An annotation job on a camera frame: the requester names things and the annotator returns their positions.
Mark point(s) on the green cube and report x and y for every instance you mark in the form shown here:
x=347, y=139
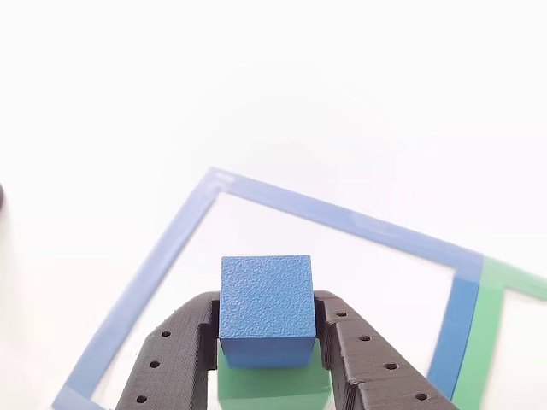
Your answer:
x=273, y=384

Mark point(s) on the small blue cube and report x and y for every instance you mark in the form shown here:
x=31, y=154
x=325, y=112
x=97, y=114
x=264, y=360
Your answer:
x=265, y=299

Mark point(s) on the green tape square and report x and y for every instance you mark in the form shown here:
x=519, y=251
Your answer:
x=483, y=341

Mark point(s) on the blue tape square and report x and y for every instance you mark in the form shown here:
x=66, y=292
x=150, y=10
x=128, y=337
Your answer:
x=342, y=218

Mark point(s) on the black tripod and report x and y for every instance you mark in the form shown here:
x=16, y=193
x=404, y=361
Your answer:
x=1, y=196

